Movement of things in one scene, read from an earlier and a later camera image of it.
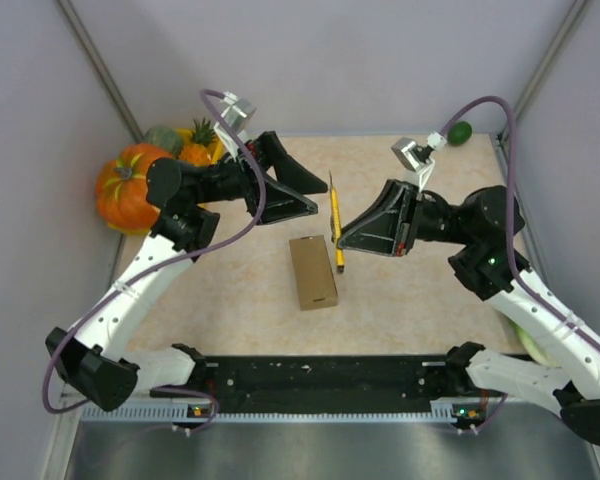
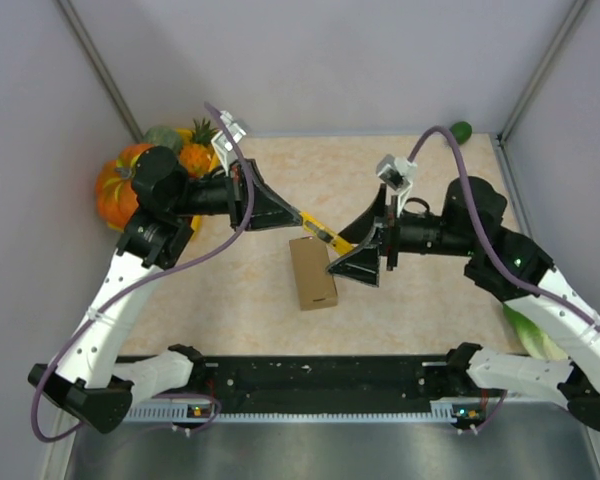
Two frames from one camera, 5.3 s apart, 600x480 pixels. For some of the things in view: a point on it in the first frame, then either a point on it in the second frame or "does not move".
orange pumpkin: x=122 y=187 does not move
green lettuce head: x=535 y=351 does not move
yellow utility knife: x=335 y=224 → x=329 y=239
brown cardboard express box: x=314 y=276 does not move
